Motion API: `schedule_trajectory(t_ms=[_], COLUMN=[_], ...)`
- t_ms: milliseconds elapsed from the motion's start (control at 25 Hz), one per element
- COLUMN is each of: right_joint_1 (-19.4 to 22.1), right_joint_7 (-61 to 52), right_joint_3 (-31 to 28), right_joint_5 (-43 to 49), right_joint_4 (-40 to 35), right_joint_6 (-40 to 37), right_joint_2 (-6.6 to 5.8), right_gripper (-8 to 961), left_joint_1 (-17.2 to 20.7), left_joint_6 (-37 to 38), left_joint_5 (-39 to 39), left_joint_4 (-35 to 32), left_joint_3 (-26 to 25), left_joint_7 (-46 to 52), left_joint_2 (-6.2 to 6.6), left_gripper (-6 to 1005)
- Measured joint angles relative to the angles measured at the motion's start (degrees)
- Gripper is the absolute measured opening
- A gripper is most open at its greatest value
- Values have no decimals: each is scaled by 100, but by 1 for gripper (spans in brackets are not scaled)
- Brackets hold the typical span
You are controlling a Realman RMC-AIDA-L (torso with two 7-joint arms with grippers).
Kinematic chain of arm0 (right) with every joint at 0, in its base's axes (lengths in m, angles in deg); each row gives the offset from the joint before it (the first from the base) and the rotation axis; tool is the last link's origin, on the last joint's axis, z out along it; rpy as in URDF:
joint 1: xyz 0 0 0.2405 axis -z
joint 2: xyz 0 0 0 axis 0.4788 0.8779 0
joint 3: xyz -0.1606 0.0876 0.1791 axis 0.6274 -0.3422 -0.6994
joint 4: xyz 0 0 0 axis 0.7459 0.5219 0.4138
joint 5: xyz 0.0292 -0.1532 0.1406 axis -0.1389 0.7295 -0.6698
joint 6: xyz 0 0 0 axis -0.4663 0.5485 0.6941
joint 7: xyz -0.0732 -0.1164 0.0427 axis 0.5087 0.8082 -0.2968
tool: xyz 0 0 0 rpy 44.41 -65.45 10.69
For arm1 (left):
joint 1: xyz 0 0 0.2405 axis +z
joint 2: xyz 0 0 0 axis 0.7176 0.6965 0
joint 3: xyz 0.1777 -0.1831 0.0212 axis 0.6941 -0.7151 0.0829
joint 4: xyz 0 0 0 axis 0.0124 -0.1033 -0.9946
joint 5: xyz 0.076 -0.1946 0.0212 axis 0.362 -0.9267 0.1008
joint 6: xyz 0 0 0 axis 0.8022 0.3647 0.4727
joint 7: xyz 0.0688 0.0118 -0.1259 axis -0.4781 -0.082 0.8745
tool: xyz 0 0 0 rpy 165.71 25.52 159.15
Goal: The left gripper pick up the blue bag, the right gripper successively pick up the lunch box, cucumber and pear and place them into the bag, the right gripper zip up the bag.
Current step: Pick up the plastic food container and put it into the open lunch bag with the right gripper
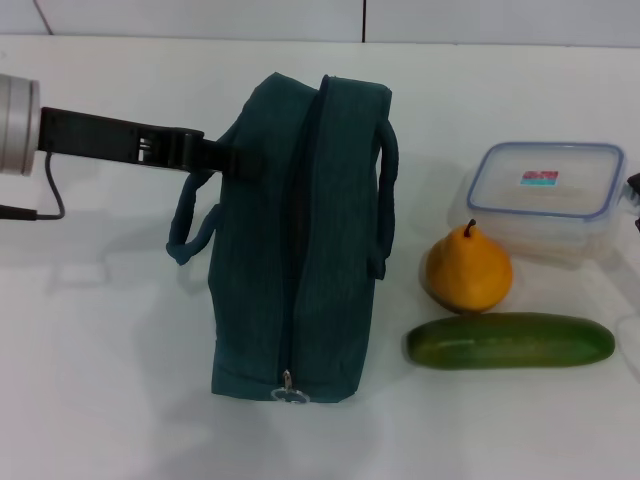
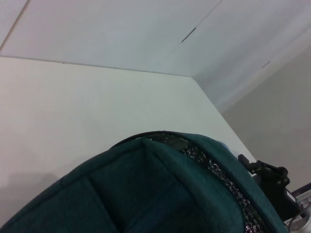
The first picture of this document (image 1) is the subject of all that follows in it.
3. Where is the clear plastic blue-rimmed container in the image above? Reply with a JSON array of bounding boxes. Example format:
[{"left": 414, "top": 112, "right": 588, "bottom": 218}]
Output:
[{"left": 447, "top": 141, "right": 629, "bottom": 269}]

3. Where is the green cucumber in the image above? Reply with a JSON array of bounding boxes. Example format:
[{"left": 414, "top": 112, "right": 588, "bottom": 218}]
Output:
[{"left": 405, "top": 311, "right": 615, "bottom": 372}]

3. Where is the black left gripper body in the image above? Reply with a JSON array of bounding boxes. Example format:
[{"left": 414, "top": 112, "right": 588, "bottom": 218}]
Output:
[{"left": 37, "top": 106, "right": 205, "bottom": 174}]

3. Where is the dark teal fabric lunch bag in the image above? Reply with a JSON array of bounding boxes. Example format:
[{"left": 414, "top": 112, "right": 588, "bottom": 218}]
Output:
[{"left": 166, "top": 72, "right": 401, "bottom": 405}]

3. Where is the left arm cable with plug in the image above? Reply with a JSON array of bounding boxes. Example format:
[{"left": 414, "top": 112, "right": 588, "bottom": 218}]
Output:
[{"left": 0, "top": 152, "right": 67, "bottom": 222}]

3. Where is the orange-yellow pear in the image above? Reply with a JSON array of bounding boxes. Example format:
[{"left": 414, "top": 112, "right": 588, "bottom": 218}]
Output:
[{"left": 424, "top": 218, "right": 514, "bottom": 315}]

